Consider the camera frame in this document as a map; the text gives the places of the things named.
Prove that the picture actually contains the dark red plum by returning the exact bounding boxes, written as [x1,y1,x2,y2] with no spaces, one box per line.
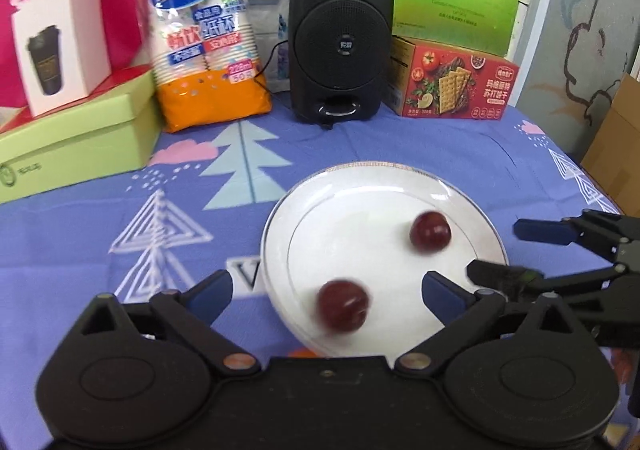
[316,279,371,333]
[409,211,452,253]

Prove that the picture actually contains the brown cardboard box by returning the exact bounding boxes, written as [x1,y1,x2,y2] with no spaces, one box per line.
[582,74,640,217]

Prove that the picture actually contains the blue patterned tablecloth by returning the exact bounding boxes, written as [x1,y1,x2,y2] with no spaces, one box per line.
[1,105,614,449]

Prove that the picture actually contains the white round plate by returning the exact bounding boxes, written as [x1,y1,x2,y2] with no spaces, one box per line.
[260,162,508,361]

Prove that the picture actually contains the light green shoe box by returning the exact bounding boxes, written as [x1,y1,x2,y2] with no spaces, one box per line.
[0,65,163,203]

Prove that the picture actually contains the red cracker box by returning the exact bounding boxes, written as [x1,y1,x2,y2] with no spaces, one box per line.
[384,36,518,121]

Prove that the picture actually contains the orange paper cup package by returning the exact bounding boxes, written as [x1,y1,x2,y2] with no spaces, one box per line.
[138,0,272,132]

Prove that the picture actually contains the white cup box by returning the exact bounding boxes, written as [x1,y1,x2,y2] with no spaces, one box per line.
[12,0,112,117]

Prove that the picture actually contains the black speaker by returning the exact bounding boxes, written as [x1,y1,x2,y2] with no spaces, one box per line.
[288,0,394,127]

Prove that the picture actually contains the black speaker cable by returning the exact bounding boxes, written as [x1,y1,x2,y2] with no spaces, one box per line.
[254,40,292,96]

